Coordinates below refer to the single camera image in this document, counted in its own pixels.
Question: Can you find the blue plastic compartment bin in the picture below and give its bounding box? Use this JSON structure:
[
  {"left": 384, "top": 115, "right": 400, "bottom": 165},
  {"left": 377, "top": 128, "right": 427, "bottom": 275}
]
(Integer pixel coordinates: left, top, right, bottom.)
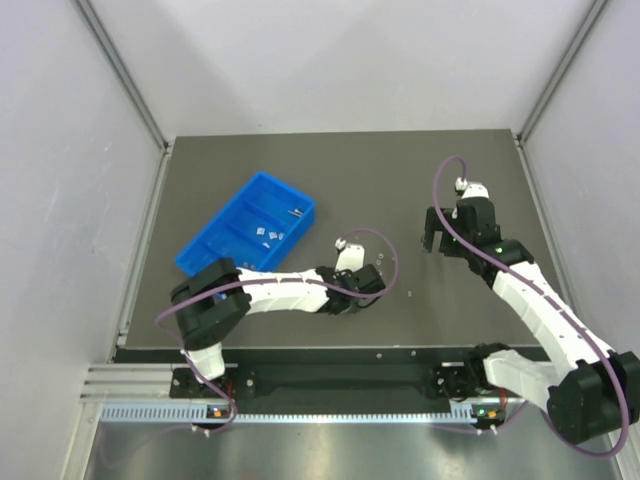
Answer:
[{"left": 175, "top": 172, "right": 316, "bottom": 277}]

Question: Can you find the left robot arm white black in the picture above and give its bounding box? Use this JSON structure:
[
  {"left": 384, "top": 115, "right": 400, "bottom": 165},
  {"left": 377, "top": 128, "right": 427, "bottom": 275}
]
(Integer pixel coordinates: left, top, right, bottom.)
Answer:
[{"left": 170, "top": 258, "right": 386, "bottom": 382}]

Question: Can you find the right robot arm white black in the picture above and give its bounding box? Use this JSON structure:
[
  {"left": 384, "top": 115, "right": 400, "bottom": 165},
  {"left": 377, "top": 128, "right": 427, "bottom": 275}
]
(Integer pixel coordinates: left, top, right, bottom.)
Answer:
[{"left": 422, "top": 197, "right": 639, "bottom": 445}]

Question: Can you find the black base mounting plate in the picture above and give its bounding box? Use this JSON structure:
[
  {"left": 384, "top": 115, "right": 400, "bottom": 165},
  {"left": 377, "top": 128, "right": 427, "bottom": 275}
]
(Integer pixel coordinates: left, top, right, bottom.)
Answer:
[{"left": 169, "top": 362, "right": 481, "bottom": 401}]

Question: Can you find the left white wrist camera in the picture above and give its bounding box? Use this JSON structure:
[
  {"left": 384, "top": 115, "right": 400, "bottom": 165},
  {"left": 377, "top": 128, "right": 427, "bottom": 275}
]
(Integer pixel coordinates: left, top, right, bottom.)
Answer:
[{"left": 335, "top": 238, "right": 365, "bottom": 272}]

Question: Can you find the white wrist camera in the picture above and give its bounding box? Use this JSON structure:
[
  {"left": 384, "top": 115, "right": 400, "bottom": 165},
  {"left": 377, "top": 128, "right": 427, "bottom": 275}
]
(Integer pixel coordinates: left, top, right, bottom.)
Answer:
[
  {"left": 451, "top": 177, "right": 490, "bottom": 219},
  {"left": 335, "top": 238, "right": 365, "bottom": 272}
]

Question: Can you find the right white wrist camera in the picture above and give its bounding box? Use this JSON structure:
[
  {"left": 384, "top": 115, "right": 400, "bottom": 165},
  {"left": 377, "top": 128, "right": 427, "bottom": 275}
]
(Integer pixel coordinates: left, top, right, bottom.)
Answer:
[{"left": 451, "top": 177, "right": 490, "bottom": 219}]

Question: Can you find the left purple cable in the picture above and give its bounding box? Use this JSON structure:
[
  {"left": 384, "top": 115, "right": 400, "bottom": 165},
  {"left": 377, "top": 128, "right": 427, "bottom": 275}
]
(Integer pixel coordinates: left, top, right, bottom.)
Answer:
[{"left": 99, "top": 228, "right": 400, "bottom": 466}]

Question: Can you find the grey slotted cable duct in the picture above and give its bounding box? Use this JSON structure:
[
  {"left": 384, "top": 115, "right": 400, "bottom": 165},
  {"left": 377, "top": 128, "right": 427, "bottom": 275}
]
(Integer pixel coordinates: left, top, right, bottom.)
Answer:
[{"left": 100, "top": 403, "right": 505, "bottom": 424}]

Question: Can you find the aluminium frame rail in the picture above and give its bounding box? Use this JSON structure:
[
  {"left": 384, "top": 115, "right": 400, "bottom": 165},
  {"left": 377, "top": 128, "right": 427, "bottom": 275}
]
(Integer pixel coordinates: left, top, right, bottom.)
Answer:
[{"left": 79, "top": 363, "right": 226, "bottom": 401}]

